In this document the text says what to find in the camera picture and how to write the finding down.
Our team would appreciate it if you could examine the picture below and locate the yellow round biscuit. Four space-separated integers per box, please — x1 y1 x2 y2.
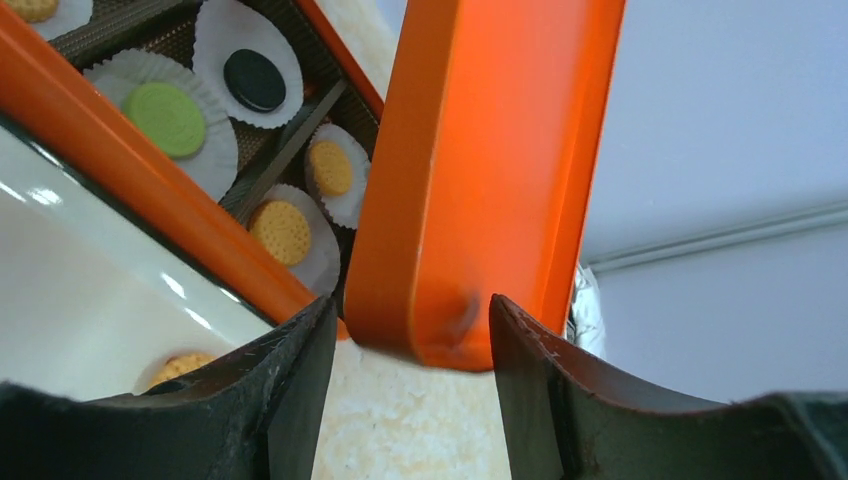
148 352 216 388
309 141 353 196
248 200 312 267
3 0 59 23

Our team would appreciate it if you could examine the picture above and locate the white strawberry print tray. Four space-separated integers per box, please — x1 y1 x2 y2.
1 119 269 400

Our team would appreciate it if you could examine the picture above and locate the black sandwich cookie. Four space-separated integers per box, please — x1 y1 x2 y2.
223 49 287 113

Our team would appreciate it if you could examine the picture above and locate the white paper cup liner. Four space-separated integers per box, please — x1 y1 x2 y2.
83 49 239 202
305 123 371 230
23 0 93 41
248 184 341 295
192 0 304 129

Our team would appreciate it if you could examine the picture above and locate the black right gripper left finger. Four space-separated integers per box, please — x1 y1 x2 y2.
1 297 337 479

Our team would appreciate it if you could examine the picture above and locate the orange cookie box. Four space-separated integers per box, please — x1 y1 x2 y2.
1 1 381 324

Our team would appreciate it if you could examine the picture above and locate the orange box lid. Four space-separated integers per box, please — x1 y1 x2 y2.
343 0 626 371

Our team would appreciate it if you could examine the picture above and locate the green sandwich cookie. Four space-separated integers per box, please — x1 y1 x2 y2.
121 82 206 158

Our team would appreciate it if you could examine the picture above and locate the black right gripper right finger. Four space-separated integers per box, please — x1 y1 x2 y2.
489 294 847 479

